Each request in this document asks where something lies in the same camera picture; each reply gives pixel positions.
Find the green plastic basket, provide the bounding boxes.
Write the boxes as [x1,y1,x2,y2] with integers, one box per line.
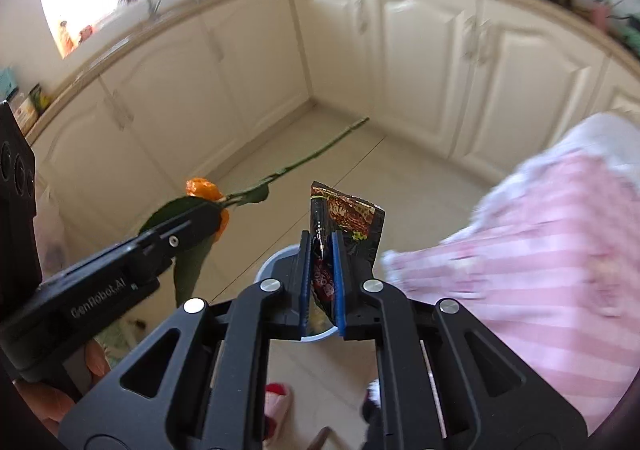
[612,15,640,52]

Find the yellowish packet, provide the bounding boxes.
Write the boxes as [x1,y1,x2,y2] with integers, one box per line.
[12,90,39,132]

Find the light blue plastic bucket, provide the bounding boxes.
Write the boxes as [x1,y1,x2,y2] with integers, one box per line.
[253,244,346,345]

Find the small brown object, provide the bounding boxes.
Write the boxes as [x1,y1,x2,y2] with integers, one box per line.
[310,426,334,450]

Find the person's left hand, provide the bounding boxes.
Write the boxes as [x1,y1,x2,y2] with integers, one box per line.
[14,341,112,437]

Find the pink utensil holder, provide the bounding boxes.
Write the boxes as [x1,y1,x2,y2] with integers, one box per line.
[587,0,621,29]

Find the cream kitchen cabinets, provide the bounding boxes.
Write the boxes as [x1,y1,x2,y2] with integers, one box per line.
[25,0,640,213]

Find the orange flower with green stem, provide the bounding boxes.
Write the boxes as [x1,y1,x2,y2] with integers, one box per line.
[138,116,371,309]

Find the dark red snack wrapper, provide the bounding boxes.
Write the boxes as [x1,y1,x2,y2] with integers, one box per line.
[308,181,387,327]

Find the teal box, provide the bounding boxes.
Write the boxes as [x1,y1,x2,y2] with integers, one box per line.
[0,67,19,101]

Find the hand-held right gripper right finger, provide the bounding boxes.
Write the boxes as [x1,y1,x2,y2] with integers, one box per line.
[331,229,589,450]

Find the orange bottle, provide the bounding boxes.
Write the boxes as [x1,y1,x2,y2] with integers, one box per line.
[57,20,76,56]

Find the green packet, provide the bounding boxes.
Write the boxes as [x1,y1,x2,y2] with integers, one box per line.
[28,84,51,114]

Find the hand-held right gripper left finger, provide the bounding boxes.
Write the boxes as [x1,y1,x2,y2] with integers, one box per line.
[57,230,314,450]

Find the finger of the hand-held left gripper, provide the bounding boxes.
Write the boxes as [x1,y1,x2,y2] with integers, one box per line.
[124,202,222,282]

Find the pink checked fleece garment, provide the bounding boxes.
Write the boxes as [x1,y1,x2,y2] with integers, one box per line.
[381,112,640,437]

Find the person's dark socked foot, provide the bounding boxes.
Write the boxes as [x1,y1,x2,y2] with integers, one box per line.
[361,395,385,438]

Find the white plastic bag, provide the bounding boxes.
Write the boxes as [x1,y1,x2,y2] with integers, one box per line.
[32,175,69,282]

